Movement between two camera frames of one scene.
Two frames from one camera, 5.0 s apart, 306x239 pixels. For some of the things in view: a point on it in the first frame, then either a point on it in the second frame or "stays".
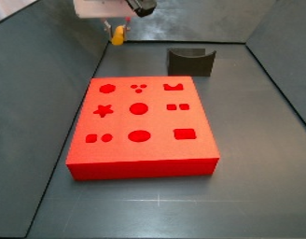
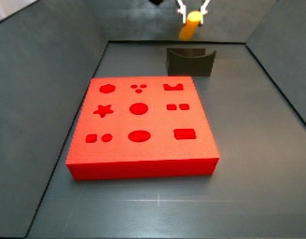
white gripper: x=104 y=9 -> x=181 y=10
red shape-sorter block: x=143 y=130 stays
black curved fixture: x=189 y=62 stays
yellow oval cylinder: x=119 y=35 -> x=191 y=25
